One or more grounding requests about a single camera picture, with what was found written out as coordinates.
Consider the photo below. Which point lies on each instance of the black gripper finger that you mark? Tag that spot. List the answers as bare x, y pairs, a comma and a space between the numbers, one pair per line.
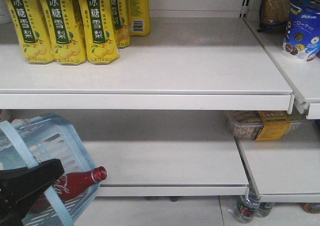
21, 187

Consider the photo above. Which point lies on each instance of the light blue plastic basket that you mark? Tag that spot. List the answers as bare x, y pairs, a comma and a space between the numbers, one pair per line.
27, 143

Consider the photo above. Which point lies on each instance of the red coca-cola bottle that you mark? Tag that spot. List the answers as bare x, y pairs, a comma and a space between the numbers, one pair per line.
70, 185

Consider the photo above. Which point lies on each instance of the yellow pear drink bottle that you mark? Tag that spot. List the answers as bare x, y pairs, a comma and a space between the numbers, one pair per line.
66, 31
31, 30
99, 31

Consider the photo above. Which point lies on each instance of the white metal shelf unit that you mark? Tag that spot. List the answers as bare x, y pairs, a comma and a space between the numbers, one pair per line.
155, 115

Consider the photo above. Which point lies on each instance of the packaged biscuit tray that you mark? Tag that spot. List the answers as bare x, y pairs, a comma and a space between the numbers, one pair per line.
263, 125

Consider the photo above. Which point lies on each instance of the blue cookie cup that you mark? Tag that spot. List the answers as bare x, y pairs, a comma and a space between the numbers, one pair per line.
302, 37

